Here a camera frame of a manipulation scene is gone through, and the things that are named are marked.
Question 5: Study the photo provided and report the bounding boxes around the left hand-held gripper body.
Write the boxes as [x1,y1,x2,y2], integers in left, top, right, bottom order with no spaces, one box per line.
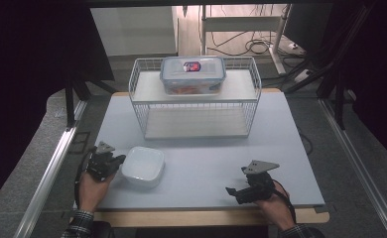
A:
[86,141,123,182]

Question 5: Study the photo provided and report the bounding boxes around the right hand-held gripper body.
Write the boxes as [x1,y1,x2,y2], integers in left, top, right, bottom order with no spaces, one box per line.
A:
[240,160,281,203]

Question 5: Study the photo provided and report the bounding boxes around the white square lidded container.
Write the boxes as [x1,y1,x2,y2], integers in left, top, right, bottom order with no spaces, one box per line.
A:
[120,146,167,188]

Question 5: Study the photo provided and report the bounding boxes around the white wire shelf rack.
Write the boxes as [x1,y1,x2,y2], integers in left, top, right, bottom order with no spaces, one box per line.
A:
[128,57,263,140]

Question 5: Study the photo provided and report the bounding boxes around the clear rectangular lidded food container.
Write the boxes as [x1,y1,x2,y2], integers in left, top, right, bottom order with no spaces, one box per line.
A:
[159,56,227,97]

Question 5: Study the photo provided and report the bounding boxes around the person's right hand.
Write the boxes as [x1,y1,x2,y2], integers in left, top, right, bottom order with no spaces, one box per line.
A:
[253,180,297,232]

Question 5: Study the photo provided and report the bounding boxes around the person's left hand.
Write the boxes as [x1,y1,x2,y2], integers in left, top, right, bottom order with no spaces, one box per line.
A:
[77,170,117,213]

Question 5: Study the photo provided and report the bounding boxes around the dark floor grate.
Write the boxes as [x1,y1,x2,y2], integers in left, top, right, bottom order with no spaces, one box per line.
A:
[68,131,91,155]

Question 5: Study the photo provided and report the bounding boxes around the light grey table mat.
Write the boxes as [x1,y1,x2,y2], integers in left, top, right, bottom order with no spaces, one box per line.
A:
[72,91,325,211]

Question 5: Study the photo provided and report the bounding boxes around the black metal stand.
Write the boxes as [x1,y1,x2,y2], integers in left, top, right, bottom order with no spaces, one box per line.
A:
[64,74,117,129]
[316,63,349,131]

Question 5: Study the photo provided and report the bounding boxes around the dark curtain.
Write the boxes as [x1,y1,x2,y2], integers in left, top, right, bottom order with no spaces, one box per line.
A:
[326,0,387,173]
[0,0,115,212]

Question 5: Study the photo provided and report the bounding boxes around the white power strip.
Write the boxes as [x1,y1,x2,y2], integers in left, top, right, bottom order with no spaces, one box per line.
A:
[294,68,313,83]

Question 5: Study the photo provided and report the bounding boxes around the white cabinet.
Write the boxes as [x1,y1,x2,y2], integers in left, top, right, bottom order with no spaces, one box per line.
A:
[90,6,180,58]

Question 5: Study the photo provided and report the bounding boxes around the black panel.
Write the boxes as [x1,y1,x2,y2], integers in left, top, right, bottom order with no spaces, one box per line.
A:
[282,3,335,55]

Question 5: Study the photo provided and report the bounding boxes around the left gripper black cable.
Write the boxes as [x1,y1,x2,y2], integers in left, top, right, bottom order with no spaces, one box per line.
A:
[73,148,98,210]

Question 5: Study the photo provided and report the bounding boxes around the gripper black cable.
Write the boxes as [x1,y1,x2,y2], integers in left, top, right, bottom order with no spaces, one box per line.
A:
[73,148,98,210]
[270,178,298,224]

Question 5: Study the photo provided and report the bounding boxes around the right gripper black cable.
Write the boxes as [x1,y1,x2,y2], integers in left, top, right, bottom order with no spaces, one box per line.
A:
[270,178,298,224]

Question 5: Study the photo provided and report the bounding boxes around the aluminium rail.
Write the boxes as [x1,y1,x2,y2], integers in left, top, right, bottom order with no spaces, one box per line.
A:
[12,100,88,238]
[318,98,387,238]

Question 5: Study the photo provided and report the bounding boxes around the black floor cables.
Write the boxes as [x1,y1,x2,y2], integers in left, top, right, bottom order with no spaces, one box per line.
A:
[206,29,304,60]

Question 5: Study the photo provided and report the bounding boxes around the white metal desk frame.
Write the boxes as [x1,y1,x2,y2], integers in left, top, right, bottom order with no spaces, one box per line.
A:
[199,4,293,76]

